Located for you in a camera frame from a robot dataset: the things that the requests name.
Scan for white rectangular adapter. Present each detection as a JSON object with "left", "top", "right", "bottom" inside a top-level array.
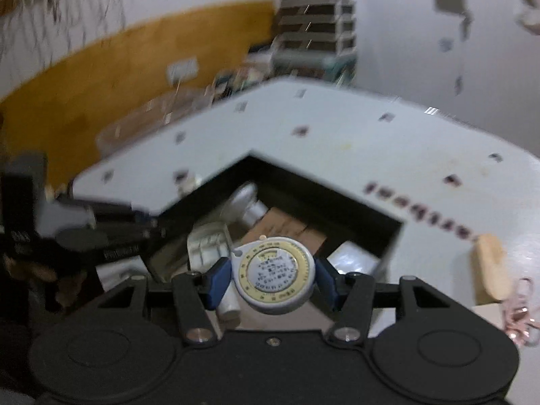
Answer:
[{"left": 328, "top": 241, "right": 379, "bottom": 274}]

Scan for round tape measure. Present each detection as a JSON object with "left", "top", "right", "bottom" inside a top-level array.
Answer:
[{"left": 232, "top": 237, "right": 316, "bottom": 316}]

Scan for silver suction cup knob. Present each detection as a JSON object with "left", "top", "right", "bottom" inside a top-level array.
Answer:
[{"left": 220, "top": 183, "right": 268, "bottom": 228}]

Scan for black storage box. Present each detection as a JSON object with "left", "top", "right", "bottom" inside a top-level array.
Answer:
[{"left": 144, "top": 154, "right": 406, "bottom": 287}]

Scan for oval wooden block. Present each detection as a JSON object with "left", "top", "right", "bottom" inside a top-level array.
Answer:
[{"left": 471, "top": 234, "right": 513, "bottom": 304}]

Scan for pink scissors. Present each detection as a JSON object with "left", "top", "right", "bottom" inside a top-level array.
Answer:
[{"left": 503, "top": 277, "right": 539, "bottom": 347}]

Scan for clear plastic storage bin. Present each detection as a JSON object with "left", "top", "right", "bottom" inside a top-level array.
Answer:
[{"left": 95, "top": 88, "right": 213, "bottom": 158}]

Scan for white plastic drawer unit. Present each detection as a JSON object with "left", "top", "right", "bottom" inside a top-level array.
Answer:
[{"left": 272, "top": 0, "right": 357, "bottom": 71}]

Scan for white wall power socket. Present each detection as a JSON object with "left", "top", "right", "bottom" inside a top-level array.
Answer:
[{"left": 167, "top": 57, "right": 199, "bottom": 85}]

